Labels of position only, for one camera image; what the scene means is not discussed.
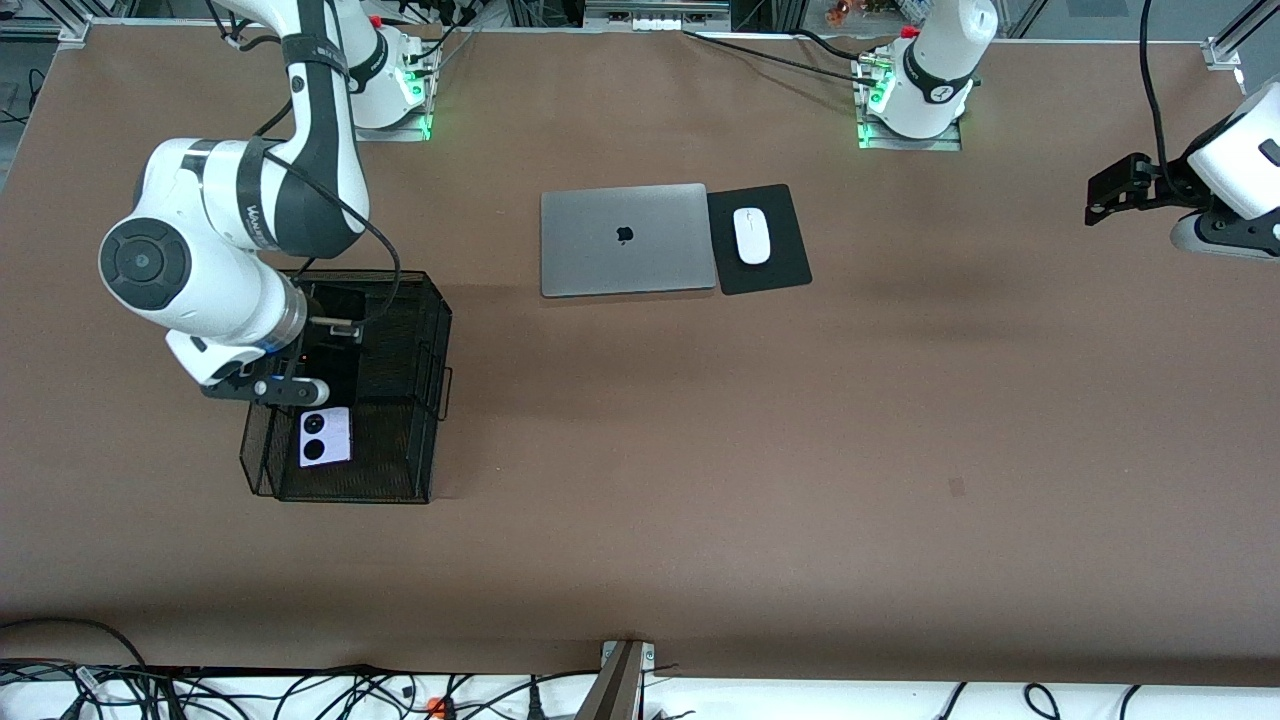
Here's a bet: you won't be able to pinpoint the grey power strip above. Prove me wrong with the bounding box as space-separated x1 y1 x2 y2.
583 0 733 31

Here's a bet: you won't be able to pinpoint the long black table cable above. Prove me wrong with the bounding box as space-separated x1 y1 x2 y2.
682 29 873 83

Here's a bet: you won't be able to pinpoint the short black table cable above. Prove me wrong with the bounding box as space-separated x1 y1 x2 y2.
795 28 871 61

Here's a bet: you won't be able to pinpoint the silver closed laptop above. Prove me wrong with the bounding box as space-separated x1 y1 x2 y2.
540 182 719 299

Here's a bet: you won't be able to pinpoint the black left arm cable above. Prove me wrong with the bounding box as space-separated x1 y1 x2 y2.
1140 0 1196 196

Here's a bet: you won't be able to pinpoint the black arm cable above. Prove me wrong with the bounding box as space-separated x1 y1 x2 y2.
215 0 403 331
1140 0 1196 196

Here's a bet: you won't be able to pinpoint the black wire mesh basket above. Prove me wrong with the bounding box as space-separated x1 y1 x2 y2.
238 268 454 504

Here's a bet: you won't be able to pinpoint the aluminium frame profile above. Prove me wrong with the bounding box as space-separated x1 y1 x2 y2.
1203 0 1280 71
0 14 93 43

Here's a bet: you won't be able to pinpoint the black mouse pad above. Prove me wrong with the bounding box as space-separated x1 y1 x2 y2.
706 183 813 297

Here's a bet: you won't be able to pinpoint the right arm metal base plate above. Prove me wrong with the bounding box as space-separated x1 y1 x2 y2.
328 98 433 143

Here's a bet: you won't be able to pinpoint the long black smartphone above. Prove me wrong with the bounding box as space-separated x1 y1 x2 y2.
300 283 367 406

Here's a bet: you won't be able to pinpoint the white computer mouse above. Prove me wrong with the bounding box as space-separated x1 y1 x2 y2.
733 207 772 266

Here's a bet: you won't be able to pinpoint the thick black looped cable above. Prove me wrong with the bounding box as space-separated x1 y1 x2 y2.
0 617 151 720

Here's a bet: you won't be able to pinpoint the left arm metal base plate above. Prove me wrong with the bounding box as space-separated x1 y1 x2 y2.
858 118 964 153

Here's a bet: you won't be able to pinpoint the grey metal camera bracket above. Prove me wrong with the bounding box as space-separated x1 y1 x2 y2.
573 639 658 720

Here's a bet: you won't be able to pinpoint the lilac flip phone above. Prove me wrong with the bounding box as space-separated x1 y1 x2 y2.
298 404 354 470

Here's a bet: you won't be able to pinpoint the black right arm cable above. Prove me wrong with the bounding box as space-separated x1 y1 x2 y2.
215 0 403 331

